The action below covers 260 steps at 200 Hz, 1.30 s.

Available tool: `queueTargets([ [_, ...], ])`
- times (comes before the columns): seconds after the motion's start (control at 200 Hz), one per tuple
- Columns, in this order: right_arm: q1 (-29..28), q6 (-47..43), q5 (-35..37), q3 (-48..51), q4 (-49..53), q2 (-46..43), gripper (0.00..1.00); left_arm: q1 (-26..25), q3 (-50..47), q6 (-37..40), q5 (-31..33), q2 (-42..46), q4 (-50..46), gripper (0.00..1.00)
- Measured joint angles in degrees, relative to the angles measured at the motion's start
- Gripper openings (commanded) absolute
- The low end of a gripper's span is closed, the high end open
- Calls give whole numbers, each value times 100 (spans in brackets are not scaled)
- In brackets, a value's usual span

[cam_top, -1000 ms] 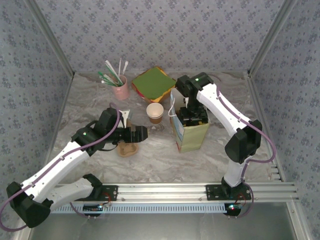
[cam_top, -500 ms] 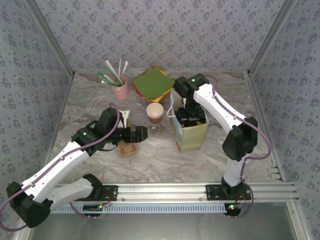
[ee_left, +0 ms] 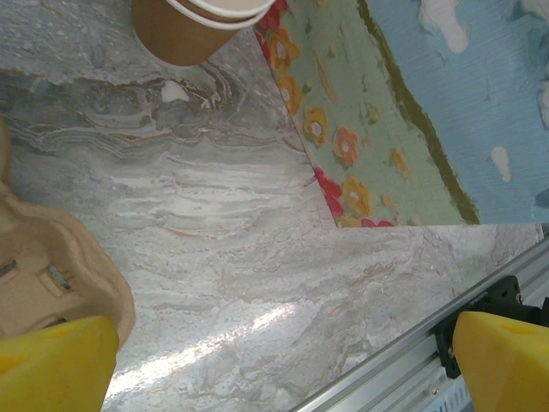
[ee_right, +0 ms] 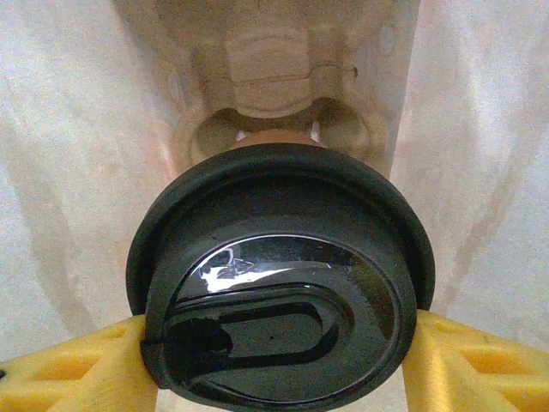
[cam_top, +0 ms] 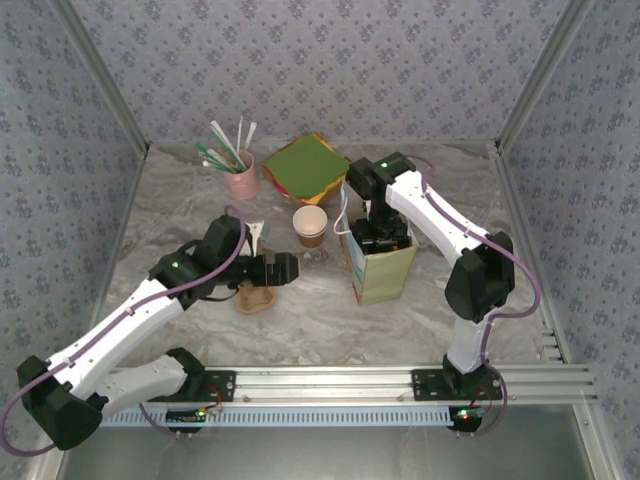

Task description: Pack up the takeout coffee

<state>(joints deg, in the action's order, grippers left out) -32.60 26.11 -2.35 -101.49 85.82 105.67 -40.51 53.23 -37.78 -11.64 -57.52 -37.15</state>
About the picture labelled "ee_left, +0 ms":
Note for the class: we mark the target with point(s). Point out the brown pulp cup carrier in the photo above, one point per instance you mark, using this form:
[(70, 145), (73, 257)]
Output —
[(51, 257)]

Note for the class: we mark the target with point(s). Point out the painted paper gift bag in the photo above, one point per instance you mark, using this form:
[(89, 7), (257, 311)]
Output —
[(364, 107)]

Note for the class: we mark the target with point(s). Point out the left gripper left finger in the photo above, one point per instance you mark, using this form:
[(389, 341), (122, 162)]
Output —
[(51, 373)]

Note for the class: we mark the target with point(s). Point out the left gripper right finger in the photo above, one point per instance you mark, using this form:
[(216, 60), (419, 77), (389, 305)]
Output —
[(506, 369)]

